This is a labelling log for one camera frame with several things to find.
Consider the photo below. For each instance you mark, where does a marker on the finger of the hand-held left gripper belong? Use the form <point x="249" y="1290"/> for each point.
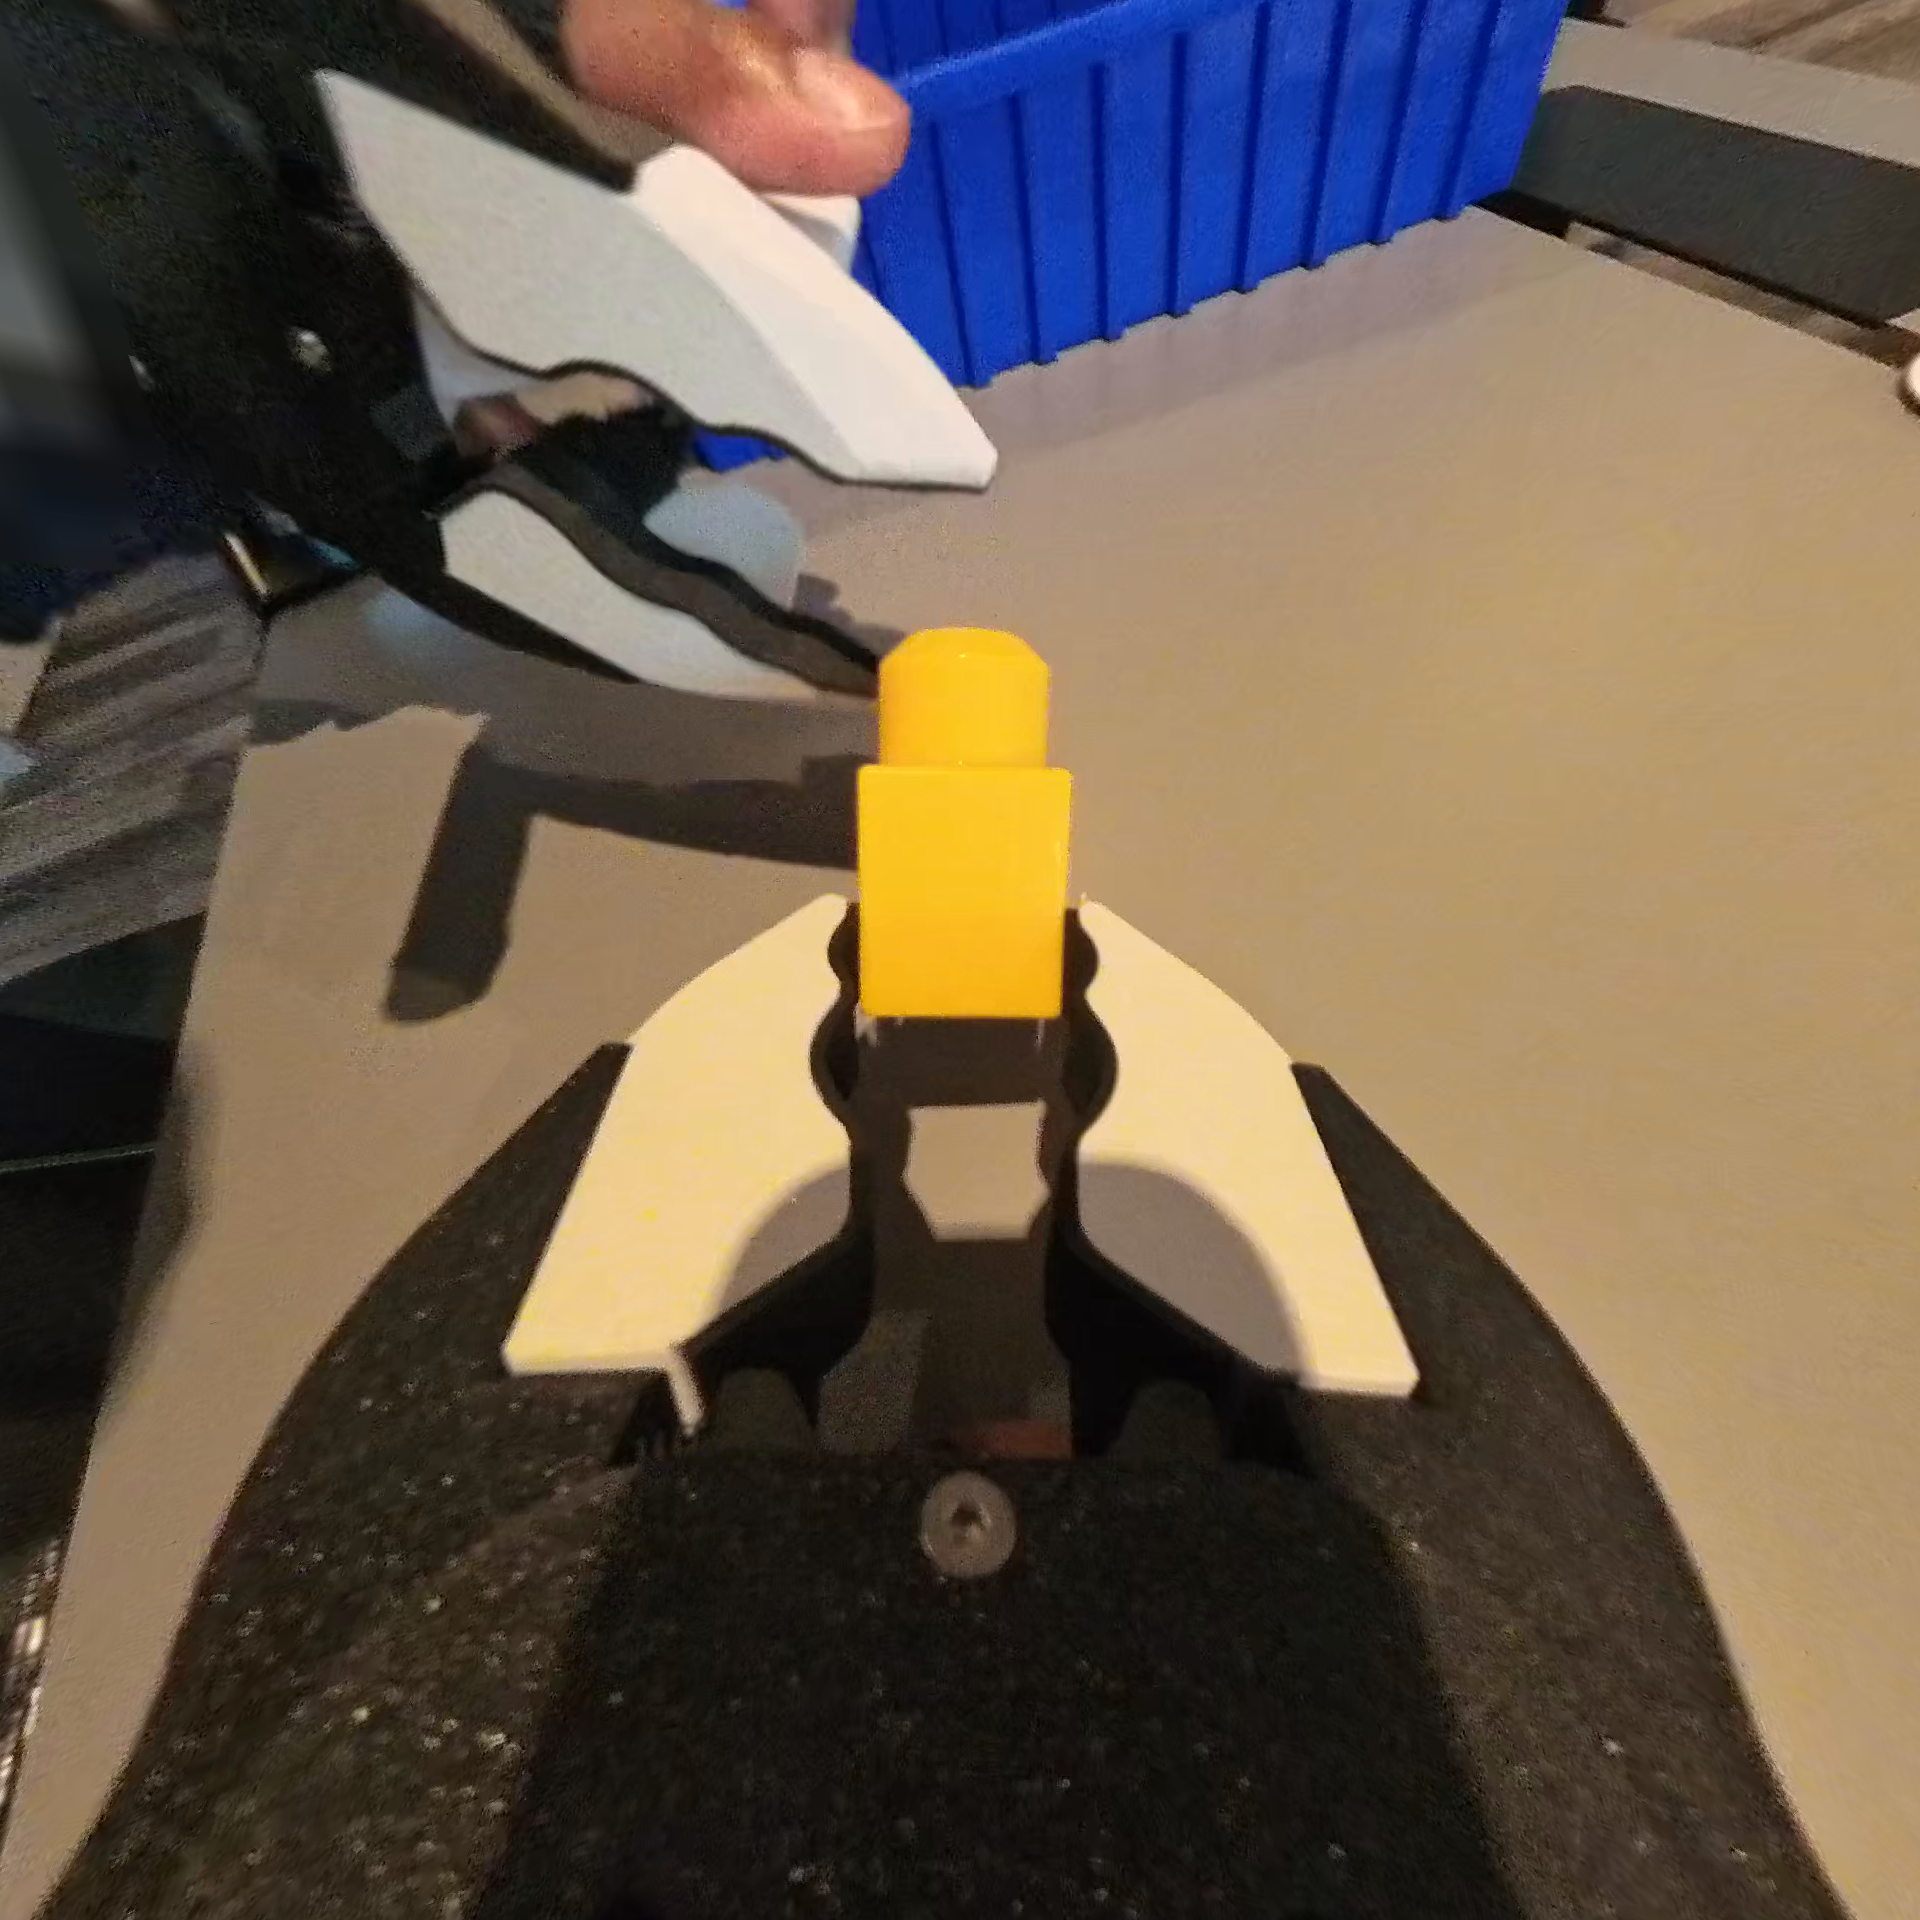
<point x="660" y="300"/>
<point x="600" y="598"/>

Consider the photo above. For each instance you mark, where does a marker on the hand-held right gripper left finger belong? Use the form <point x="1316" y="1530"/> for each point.
<point x="675" y="1200"/>

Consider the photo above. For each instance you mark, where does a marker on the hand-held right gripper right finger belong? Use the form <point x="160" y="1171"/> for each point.
<point x="1243" y="1141"/>

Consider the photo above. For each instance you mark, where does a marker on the yellow single-stud block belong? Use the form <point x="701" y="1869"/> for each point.
<point x="960" y="884"/>

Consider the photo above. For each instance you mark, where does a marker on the blue ribbed plastic bin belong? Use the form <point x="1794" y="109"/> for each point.
<point x="1201" y="180"/>

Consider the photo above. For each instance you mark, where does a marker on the person's left hand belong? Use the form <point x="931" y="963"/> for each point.
<point x="750" y="89"/>

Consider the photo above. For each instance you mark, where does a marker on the person's dark jeans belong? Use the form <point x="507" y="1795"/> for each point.
<point x="76" y="1275"/>

